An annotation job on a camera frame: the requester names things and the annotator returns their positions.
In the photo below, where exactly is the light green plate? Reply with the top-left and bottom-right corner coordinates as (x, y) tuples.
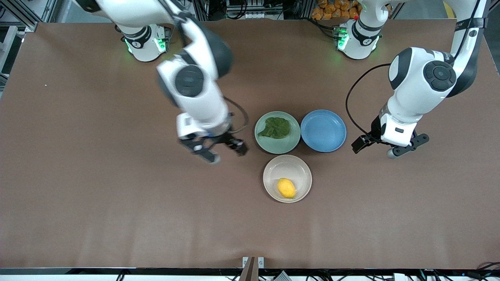
(255, 111), (301, 154)

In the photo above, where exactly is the blue plate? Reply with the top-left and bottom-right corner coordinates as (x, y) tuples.
(300, 110), (347, 153)

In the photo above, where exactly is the metal bracket with brown post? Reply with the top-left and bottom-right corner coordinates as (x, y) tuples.
(239, 256), (265, 281)

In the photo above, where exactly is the yellow lemon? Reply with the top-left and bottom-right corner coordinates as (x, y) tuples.
(277, 178), (296, 199)

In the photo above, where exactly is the green lettuce leaf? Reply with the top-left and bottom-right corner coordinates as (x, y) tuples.
(257, 117), (291, 139)

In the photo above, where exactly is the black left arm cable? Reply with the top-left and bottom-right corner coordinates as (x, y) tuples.
(345, 64), (391, 137)

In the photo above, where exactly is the beige plate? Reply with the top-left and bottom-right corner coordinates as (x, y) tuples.
(263, 155), (313, 203)

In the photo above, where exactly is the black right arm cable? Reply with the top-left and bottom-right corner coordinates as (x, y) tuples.
(225, 97), (250, 134)

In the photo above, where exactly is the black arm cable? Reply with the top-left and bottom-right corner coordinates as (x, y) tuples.
(225, 97), (250, 134)
(345, 64), (391, 137)

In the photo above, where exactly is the bag of oranges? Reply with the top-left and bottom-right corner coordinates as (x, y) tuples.
(311, 0), (362, 21)

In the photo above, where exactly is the aluminium frame profile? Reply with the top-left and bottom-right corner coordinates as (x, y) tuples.
(0, 0), (59, 32)

